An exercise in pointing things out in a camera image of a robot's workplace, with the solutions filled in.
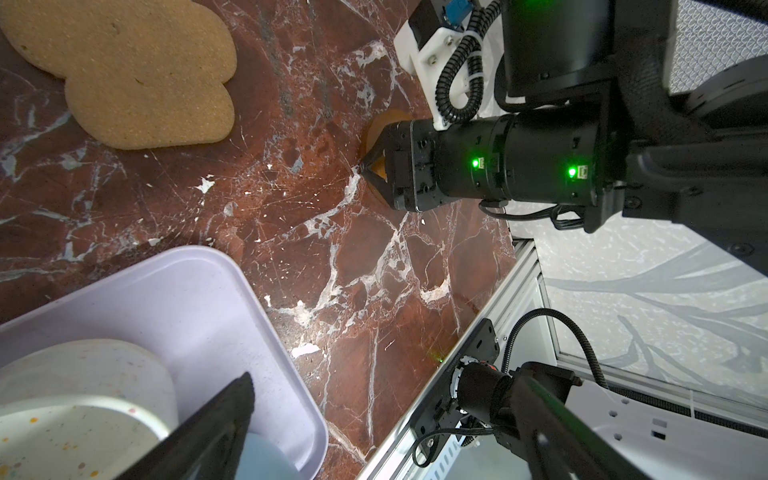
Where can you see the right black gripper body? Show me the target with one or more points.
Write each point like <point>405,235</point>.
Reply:
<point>567,161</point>

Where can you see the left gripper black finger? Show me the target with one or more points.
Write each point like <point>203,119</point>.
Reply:
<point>208,445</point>

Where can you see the cork flower coaster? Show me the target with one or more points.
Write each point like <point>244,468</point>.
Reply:
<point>137,74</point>

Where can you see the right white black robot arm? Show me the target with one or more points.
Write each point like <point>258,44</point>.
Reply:
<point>650,221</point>

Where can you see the lilac plastic tray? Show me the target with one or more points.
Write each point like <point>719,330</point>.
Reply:
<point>193,308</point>

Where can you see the white mug blue handle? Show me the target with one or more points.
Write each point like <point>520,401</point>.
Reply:
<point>90,409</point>

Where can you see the aluminium front rail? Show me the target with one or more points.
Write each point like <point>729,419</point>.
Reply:
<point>521,291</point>

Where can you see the white wire mesh basket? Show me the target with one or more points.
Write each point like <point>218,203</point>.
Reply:
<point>710,40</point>

